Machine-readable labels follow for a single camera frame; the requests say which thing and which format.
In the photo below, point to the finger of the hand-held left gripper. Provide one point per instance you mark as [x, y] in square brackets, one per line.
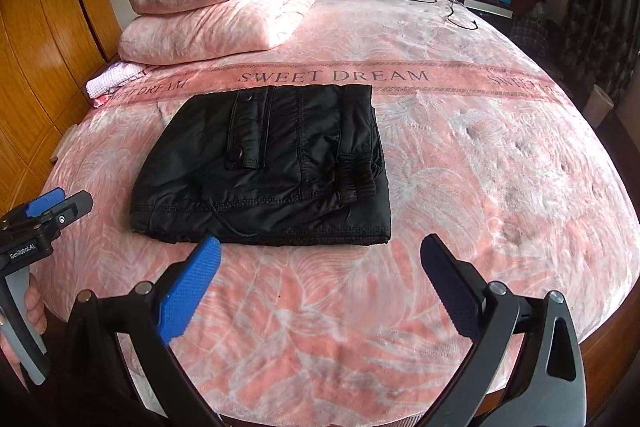
[72, 209]
[45, 201]

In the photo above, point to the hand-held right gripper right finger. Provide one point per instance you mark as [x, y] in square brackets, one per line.
[452, 287]

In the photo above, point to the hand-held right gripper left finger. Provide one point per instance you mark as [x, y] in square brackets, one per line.
[192, 282]

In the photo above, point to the black jacket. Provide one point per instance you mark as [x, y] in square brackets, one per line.
[260, 177]

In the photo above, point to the person's left hand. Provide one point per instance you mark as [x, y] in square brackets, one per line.
[37, 307]

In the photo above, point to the pink printed blanket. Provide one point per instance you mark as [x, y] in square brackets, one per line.
[400, 307]

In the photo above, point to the wooden wardrobe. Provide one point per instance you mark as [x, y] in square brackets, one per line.
[45, 72]

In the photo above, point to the pink checked towel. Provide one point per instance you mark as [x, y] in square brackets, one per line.
[112, 82]

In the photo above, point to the white waste bin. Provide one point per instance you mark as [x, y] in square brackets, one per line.
[599, 107]

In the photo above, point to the plaid cloth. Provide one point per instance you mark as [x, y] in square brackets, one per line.
[532, 34]

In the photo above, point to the dark nightstand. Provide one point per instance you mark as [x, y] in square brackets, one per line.
[487, 7]

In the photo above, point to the dark patterned curtain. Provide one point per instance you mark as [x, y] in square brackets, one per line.
[600, 7]

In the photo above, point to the brown bed frame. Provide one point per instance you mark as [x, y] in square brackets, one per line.
[615, 342]

